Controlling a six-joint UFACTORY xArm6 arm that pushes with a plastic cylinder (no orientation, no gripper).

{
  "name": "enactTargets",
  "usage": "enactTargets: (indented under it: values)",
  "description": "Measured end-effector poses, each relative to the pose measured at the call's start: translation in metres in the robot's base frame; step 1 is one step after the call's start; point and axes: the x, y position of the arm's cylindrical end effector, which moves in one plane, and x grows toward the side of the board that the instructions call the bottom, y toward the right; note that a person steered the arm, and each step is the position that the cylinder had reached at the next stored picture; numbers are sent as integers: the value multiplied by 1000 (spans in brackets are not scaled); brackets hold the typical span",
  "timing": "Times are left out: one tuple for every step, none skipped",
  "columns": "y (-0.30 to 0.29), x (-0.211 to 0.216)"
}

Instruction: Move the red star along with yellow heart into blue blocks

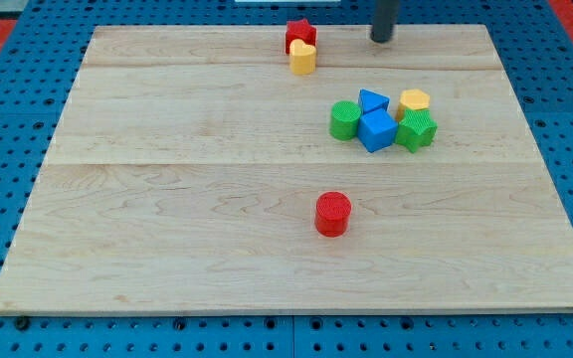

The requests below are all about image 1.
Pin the yellow heart block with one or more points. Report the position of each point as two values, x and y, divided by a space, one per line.
302 57

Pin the green star block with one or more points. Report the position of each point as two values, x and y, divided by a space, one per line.
416 129

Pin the red star block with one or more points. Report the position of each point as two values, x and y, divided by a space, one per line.
299 30

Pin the red cylinder block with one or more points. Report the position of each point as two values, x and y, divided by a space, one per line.
332 214

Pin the green cylinder block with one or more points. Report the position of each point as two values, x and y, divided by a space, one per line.
344 118

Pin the wooden board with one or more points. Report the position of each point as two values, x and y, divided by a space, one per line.
183 174

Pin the blue cube block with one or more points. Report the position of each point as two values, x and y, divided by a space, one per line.
376 130

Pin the blue triangle block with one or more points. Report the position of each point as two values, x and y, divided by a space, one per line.
370 101

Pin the yellow hexagon block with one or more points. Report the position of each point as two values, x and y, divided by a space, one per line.
414 99

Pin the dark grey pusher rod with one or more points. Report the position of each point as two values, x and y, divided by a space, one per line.
384 20

